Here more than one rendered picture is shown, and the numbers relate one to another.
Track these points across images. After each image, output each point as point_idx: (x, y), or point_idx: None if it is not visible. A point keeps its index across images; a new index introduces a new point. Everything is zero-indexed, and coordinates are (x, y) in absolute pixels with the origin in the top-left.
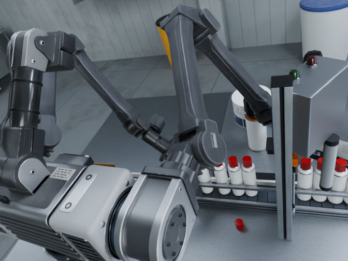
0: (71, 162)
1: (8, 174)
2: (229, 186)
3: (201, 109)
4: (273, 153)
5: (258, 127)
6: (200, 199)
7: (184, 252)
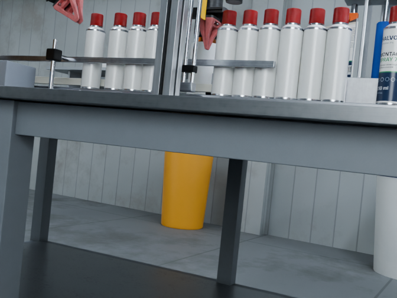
0: None
1: None
2: (119, 57)
3: None
4: (195, 15)
5: (202, 53)
6: (69, 88)
7: None
